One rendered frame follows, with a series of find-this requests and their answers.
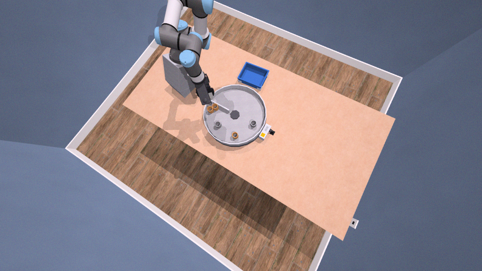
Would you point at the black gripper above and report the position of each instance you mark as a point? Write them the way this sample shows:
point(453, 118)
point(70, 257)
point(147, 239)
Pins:
point(209, 89)

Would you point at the blue crate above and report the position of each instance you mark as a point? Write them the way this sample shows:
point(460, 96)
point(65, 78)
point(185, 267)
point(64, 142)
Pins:
point(253, 75)

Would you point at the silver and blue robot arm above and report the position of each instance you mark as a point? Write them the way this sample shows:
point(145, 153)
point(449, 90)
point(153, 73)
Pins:
point(186, 42)

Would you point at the grey round turntable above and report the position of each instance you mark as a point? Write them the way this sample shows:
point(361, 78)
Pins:
point(238, 106)

